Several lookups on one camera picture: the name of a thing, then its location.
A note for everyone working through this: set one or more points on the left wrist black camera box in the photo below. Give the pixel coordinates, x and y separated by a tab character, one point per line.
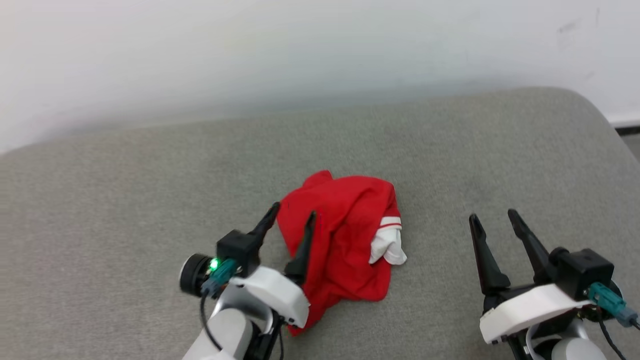
237	247

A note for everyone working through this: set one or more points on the red and white jersey garment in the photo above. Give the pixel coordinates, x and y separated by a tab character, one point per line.
345	225

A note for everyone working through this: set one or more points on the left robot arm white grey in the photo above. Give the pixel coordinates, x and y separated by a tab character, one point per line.
227	330

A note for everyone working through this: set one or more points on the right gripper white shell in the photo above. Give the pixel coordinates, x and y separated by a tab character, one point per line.
530	307

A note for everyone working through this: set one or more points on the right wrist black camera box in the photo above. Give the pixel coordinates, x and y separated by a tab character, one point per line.
582	272

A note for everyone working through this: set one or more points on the white wall baseboard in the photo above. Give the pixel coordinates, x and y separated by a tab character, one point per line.
625	120

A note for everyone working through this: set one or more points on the grey fabric sofa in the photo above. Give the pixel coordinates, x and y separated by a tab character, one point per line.
150	200

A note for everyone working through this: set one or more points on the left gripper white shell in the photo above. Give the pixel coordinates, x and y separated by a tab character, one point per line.
280	295

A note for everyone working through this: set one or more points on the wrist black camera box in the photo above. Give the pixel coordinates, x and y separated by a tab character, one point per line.
582	272
237	247

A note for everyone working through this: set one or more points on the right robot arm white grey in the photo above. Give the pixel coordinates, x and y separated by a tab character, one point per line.
575	350

